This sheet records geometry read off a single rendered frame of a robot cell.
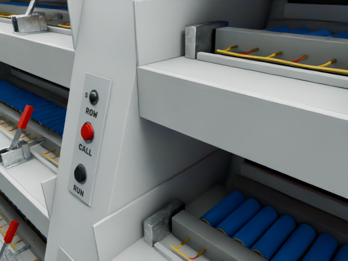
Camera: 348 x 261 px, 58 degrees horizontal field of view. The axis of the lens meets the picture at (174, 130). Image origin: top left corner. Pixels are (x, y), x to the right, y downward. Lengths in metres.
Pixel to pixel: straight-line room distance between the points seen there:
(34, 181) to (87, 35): 0.22
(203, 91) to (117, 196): 0.13
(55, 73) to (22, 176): 0.16
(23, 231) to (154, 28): 0.47
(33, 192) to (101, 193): 0.16
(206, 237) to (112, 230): 0.09
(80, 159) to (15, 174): 0.18
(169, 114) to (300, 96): 0.10
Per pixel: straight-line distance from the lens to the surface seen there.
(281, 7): 0.43
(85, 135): 0.31
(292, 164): 0.20
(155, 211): 0.34
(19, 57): 0.48
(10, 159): 0.51
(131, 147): 0.29
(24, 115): 0.51
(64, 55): 0.36
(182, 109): 0.24
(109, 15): 0.30
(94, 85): 0.31
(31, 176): 0.48
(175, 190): 0.35
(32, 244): 0.61
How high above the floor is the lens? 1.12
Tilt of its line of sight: 11 degrees down
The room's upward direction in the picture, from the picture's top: 13 degrees clockwise
